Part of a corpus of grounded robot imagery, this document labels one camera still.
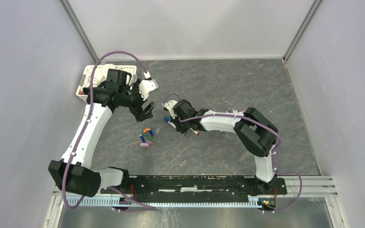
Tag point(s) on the white plastic basket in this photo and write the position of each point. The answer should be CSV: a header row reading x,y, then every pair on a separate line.
x,y
82,92

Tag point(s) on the white crumpled cloth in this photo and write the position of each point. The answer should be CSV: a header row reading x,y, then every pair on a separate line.
x,y
100,74

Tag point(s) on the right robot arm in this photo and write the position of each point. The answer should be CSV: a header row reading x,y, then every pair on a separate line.
x,y
258,135

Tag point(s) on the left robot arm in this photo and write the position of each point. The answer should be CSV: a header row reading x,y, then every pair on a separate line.
x,y
72,173

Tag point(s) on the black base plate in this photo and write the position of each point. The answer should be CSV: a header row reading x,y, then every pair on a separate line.
x,y
198,188

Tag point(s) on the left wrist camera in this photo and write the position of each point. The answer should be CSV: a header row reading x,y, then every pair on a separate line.
x,y
147,86

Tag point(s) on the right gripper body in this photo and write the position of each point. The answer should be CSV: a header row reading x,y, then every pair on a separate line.
x,y
182,126

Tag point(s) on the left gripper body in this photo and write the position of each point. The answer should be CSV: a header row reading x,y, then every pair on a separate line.
x,y
137,101

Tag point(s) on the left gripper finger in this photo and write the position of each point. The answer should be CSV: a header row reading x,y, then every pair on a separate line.
x,y
148,110
140,115

